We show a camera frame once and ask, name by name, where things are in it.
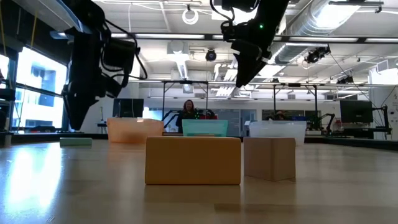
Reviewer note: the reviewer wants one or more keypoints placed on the black ceiling dome camera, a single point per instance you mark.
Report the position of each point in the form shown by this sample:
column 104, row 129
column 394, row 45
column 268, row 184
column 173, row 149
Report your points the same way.
column 211, row 55

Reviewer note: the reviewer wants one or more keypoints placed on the orange rectangular block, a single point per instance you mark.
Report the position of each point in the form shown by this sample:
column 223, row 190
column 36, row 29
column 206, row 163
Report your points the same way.
column 192, row 160

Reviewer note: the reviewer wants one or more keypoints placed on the small natural wood cube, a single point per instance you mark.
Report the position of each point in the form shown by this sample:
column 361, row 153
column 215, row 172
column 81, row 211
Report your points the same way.
column 269, row 158

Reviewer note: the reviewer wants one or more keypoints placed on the translucent green plastic bin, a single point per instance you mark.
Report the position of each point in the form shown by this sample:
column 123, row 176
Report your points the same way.
column 204, row 127

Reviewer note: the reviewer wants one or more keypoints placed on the black monitor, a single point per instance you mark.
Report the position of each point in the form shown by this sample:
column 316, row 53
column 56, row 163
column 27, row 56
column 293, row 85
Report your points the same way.
column 128, row 108
column 356, row 111

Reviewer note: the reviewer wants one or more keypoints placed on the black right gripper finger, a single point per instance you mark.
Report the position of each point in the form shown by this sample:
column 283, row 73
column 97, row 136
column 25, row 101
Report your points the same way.
column 247, row 68

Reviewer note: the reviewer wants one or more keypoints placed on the large window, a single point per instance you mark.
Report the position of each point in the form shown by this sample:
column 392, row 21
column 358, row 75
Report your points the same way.
column 37, row 77

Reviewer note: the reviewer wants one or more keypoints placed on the silver ventilation duct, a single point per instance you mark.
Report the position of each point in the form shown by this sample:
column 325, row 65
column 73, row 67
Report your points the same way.
column 295, row 49

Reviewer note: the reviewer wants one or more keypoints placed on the black background robot arm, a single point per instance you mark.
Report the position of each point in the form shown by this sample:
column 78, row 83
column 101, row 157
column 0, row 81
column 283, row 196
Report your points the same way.
column 328, row 121
column 169, row 114

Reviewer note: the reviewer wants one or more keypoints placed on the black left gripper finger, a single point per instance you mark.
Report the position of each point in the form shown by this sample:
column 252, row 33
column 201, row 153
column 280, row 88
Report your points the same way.
column 113, row 87
column 77, row 109

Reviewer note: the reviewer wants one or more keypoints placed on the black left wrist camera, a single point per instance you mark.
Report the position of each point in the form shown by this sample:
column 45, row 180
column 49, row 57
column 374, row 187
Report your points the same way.
column 119, row 54

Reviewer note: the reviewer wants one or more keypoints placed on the person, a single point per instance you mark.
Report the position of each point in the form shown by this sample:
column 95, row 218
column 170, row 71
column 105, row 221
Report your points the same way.
column 280, row 115
column 188, row 109

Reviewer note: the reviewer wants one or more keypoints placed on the black gantry frame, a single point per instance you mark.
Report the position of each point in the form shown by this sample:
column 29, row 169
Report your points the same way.
column 185, row 82
column 293, row 84

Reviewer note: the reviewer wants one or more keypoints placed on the clear plastic bin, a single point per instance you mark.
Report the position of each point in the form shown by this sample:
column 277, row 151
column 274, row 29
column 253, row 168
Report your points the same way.
column 280, row 129

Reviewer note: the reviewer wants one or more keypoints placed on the black beam with light strips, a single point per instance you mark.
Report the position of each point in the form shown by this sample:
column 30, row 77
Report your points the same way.
column 207, row 37

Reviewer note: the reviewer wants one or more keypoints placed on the black ceiling camera cluster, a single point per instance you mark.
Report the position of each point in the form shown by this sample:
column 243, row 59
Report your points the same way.
column 317, row 54

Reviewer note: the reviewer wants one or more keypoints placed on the green rectangular block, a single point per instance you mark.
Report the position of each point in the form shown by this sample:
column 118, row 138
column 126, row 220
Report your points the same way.
column 75, row 142

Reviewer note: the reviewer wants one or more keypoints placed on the translucent orange plastic bin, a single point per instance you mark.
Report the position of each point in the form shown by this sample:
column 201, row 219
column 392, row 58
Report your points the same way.
column 133, row 130

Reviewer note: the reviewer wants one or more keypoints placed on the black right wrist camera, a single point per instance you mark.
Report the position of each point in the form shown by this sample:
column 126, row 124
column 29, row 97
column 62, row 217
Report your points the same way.
column 231, row 32

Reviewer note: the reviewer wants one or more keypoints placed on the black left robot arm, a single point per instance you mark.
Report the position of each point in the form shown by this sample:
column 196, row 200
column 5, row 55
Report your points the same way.
column 84, row 14

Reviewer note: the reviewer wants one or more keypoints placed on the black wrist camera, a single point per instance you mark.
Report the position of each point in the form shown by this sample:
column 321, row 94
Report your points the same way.
column 119, row 54
column 231, row 32

